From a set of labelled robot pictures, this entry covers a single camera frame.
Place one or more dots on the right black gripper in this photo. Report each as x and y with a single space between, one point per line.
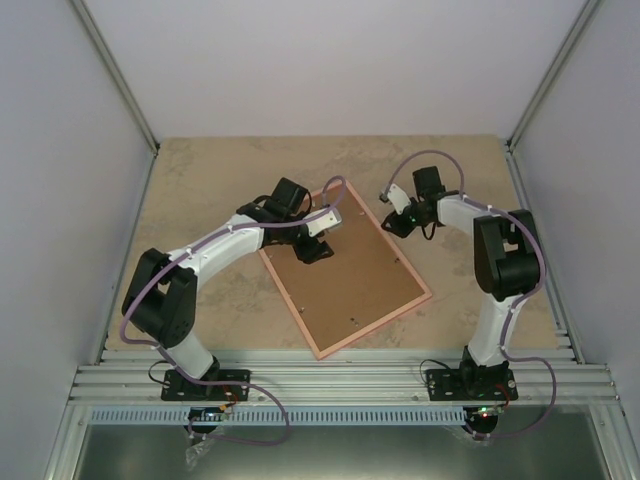
401 230

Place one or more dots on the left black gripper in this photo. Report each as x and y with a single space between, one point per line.
312 252

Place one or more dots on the pink wooden picture frame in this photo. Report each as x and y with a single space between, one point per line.
420 295

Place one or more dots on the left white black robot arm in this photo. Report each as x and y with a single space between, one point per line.
161 298

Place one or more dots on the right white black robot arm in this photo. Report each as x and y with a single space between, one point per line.
508 268

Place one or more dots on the left controller circuit board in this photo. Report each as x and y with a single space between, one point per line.
210 413

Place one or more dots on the controller circuit board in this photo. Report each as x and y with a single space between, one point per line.
487 411
210 413

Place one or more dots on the right controller circuit board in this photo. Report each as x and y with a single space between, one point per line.
487 411

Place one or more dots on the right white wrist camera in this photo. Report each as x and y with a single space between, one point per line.
394 195

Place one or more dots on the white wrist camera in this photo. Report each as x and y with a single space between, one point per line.
322 220
394 195

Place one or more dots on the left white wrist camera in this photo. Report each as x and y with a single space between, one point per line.
322 220

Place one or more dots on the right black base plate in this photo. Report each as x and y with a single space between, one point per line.
449 385

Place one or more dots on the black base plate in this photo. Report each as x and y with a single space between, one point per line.
449 385
177 388

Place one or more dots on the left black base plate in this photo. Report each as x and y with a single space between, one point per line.
177 388

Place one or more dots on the aluminium mounting rail bed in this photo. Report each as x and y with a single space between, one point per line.
349 377

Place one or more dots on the slotted blue cable duct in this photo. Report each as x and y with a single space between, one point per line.
297 416

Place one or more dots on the right aluminium corner post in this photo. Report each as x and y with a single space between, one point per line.
567 48

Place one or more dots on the aluminium corner post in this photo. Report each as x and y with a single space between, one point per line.
567 48
81 10

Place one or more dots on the left aluminium corner post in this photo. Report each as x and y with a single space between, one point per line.
81 10

